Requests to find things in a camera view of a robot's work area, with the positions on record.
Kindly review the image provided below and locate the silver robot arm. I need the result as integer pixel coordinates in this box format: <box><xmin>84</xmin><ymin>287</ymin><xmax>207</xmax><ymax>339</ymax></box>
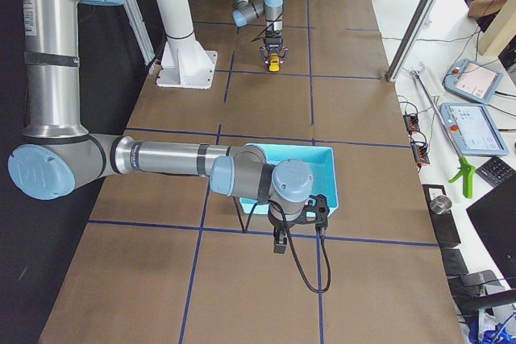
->
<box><xmin>231</xmin><ymin>0</ymin><xmax>289</xmax><ymax>73</ymax></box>
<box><xmin>8</xmin><ymin>0</ymin><xmax>318</xmax><ymax>253</ymax></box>

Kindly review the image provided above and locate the black camera cable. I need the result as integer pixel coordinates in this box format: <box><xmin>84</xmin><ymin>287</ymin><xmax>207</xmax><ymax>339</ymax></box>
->
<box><xmin>243</xmin><ymin>197</ymin><xmax>331</xmax><ymax>293</ymax></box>
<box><xmin>249</xmin><ymin>0</ymin><xmax>283</xmax><ymax>44</ymax></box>

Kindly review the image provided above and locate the light blue plastic bin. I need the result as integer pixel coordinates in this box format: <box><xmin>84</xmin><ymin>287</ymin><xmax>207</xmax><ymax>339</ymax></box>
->
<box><xmin>250</xmin><ymin>143</ymin><xmax>339</xmax><ymax>217</ymax></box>

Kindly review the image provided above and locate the orange black connector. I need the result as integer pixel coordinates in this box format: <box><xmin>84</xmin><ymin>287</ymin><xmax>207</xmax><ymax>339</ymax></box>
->
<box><xmin>410</xmin><ymin>140</ymin><xmax>430</xmax><ymax>168</ymax></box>
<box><xmin>403</xmin><ymin>113</ymin><xmax>420</xmax><ymax>134</ymax></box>

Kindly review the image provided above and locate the black calculator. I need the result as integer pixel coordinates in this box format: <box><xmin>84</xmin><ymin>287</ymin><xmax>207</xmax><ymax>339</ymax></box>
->
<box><xmin>476</xmin><ymin>156</ymin><xmax>515</xmax><ymax>187</ymax></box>

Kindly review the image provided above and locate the lower teach pendant tablet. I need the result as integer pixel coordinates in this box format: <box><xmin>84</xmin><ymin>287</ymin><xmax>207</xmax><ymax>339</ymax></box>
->
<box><xmin>439</xmin><ymin>102</ymin><xmax>509</xmax><ymax>156</ymax></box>

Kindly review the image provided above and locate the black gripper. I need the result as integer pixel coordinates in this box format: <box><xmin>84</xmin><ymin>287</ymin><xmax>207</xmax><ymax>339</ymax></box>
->
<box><xmin>268</xmin><ymin>210</ymin><xmax>290</xmax><ymax>253</ymax></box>
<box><xmin>259</xmin><ymin>30</ymin><xmax>289</xmax><ymax>65</ymax></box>

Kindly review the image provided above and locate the black box under cup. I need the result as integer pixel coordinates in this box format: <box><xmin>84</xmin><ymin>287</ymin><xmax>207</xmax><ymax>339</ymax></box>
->
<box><xmin>422</xmin><ymin>184</ymin><xmax>461</xmax><ymax>248</ymax></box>

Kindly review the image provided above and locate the cardboard box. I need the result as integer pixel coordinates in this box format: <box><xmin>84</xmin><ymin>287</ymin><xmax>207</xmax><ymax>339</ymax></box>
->
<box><xmin>468</xmin><ymin>0</ymin><xmax>508</xmax><ymax>19</ymax></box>

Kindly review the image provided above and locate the white pillar with base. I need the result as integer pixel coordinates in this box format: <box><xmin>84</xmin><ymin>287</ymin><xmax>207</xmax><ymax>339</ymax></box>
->
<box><xmin>156</xmin><ymin>0</ymin><xmax>218</xmax><ymax>89</ymax></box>

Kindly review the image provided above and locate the upper teach pendant tablet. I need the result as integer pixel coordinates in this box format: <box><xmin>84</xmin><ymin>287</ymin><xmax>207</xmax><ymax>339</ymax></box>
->
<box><xmin>443</xmin><ymin>59</ymin><xmax>503</xmax><ymax>105</ymax></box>

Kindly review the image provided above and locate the silver metal cup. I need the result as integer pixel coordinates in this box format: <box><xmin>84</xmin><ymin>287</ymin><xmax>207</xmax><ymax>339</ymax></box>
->
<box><xmin>429</xmin><ymin>195</ymin><xmax>452</xmax><ymax>215</ymax></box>

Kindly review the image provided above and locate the black laptop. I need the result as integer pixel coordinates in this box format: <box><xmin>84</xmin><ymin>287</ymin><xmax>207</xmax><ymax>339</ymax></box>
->
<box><xmin>467</xmin><ymin>181</ymin><xmax>515</xmax><ymax>288</ymax></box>

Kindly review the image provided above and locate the aluminium frame post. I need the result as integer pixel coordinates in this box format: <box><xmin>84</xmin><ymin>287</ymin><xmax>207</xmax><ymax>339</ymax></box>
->
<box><xmin>385</xmin><ymin>0</ymin><xmax>436</xmax><ymax>82</ymax></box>

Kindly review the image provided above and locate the teach pendant tablet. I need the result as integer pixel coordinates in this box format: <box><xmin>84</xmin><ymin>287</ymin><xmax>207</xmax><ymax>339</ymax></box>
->
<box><xmin>439</xmin><ymin>102</ymin><xmax>509</xmax><ymax>156</ymax></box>
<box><xmin>443</xmin><ymin>59</ymin><xmax>503</xmax><ymax>105</ymax></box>

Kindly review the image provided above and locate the green handled reach grabber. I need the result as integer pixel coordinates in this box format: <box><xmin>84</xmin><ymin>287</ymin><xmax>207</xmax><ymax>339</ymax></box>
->
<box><xmin>410</xmin><ymin>69</ymin><xmax>476</xmax><ymax>199</ymax></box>

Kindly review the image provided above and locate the upper orange black connector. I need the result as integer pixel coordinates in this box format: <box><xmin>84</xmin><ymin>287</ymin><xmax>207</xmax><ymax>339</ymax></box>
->
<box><xmin>403</xmin><ymin>113</ymin><xmax>420</xmax><ymax>134</ymax></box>

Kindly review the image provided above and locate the yellow beetle toy car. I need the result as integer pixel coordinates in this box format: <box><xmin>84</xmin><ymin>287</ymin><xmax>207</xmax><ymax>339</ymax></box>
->
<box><xmin>267</xmin><ymin>53</ymin><xmax>281</xmax><ymax>73</ymax></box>

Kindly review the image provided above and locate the lower orange black connector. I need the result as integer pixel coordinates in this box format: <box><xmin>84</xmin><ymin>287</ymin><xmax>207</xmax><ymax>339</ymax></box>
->
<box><xmin>410</xmin><ymin>140</ymin><xmax>430</xmax><ymax>168</ymax></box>

